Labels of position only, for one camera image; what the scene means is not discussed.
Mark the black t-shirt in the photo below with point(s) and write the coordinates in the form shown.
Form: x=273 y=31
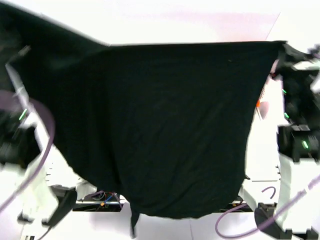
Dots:
x=166 y=126

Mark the white plastic mesh basket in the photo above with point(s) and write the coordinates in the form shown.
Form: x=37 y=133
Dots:
x=271 y=100

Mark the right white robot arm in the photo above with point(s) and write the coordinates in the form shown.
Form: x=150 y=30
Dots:
x=291 y=214

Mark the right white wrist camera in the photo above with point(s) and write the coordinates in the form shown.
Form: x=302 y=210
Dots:
x=311 y=65

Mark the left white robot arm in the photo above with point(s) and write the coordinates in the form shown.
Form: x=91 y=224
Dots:
x=46 y=184

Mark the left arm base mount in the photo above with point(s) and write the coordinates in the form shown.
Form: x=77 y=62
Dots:
x=100 y=202

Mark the orange crumpled t-shirt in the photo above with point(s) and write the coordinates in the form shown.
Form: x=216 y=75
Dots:
x=258 y=104

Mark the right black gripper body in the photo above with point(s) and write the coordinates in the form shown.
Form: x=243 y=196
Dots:
x=295 y=80

